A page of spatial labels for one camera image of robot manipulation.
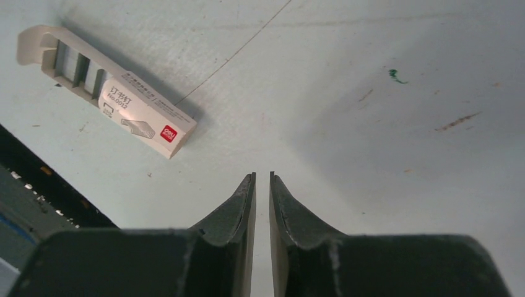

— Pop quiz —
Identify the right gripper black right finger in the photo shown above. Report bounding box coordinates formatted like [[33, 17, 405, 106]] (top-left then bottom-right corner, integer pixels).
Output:
[[269, 173, 510, 296]]

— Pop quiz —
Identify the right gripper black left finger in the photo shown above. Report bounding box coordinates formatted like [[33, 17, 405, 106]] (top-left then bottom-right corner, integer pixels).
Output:
[[9, 173, 256, 296]]

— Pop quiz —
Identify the staple box tray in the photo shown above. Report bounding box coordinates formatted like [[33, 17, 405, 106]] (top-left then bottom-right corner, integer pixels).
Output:
[[17, 25, 126, 108]]

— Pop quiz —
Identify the white staple box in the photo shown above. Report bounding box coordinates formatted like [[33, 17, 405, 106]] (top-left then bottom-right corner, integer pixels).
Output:
[[98, 71, 197, 159]]

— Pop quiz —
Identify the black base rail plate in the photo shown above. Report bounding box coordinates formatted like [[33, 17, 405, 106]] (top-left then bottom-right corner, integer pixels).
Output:
[[1, 127, 116, 270]]

